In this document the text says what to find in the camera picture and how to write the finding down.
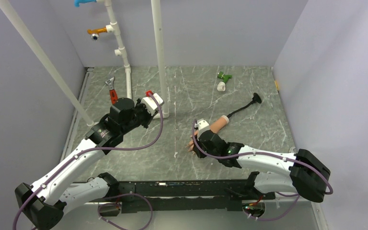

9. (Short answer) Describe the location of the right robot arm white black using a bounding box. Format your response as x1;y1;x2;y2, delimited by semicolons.
192;130;333;203

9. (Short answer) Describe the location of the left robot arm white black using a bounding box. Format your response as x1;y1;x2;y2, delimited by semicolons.
12;92;164;230

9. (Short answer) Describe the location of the mannequin hand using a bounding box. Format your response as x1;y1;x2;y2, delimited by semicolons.
187;115;230;152

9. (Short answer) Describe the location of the green toy flashlight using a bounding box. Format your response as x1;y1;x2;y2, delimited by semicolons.
217;71;232;82

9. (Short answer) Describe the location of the black hand stand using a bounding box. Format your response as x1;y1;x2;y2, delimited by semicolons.
227;93;262;118

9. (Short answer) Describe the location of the red adjustable wrench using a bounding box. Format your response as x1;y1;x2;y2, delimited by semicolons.
105;75;118;104

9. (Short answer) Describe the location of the orange faucet valve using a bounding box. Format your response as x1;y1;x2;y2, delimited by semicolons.
87;27;108;41

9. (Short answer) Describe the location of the blue faucet valve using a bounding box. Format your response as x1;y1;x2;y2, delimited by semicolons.
74;0;97;7

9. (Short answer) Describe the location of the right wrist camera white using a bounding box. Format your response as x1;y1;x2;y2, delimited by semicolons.
195;119;210;136

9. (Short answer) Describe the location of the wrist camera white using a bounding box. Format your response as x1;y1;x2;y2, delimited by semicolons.
195;119;210;136
140;90;164;115

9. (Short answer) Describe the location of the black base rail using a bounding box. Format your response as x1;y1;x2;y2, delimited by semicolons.
87;179;276;213

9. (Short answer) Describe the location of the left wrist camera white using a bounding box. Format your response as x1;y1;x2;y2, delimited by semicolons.
140;90;164;115

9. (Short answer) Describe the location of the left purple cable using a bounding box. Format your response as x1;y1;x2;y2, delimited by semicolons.
12;92;164;230

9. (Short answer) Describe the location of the purple cable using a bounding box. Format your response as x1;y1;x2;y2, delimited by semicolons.
191;118;334;222
12;92;164;230

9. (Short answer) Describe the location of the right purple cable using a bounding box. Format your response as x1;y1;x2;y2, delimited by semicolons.
191;118;334;222

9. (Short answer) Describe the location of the white PVC pipe frame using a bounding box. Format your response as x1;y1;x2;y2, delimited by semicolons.
0;0;169;127

